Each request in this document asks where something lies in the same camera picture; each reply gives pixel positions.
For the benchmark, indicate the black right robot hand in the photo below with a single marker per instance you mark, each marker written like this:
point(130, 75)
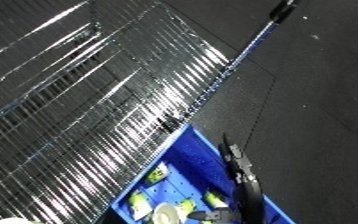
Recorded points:
point(247, 193)

